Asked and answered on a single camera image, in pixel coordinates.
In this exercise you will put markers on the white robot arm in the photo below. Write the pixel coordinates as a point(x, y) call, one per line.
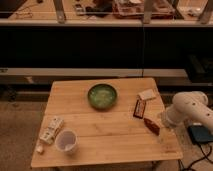
point(192, 104)

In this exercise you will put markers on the green ceramic bowl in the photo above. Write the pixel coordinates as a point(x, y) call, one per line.
point(102, 96)

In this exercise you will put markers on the white ceramic cup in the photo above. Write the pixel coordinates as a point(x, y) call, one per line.
point(66, 142)

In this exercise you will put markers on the wooden table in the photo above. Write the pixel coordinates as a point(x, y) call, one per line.
point(105, 137)

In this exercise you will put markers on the dark red snack packet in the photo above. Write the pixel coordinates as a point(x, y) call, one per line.
point(139, 109)

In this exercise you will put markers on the small white sponge block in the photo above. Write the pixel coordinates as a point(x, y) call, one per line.
point(147, 94)

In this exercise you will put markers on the long shelf bench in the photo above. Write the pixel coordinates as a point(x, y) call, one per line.
point(92, 72)

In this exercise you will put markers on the white snack packet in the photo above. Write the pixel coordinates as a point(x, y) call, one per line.
point(50, 132)

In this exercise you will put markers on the small white wrapped candy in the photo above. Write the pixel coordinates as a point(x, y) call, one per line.
point(40, 149)

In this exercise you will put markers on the blue box on floor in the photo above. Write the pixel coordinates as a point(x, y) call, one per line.
point(199, 134)

